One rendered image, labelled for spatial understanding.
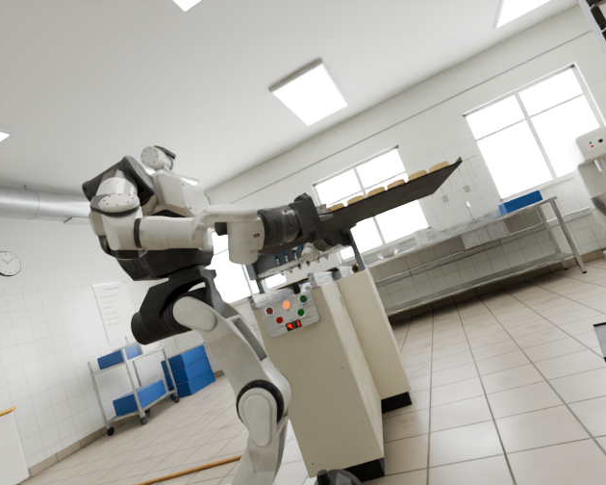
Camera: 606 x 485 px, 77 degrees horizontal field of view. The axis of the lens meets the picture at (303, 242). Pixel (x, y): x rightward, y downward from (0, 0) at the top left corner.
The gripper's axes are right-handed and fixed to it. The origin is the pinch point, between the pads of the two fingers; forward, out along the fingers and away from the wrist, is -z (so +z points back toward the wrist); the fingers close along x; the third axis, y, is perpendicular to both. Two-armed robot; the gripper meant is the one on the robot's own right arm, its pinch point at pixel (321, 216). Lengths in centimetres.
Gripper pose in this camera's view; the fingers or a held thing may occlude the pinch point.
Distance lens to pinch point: 96.2
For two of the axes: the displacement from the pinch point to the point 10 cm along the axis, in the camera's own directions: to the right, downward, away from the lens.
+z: -7.7, 2.0, -6.0
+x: -3.5, -9.3, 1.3
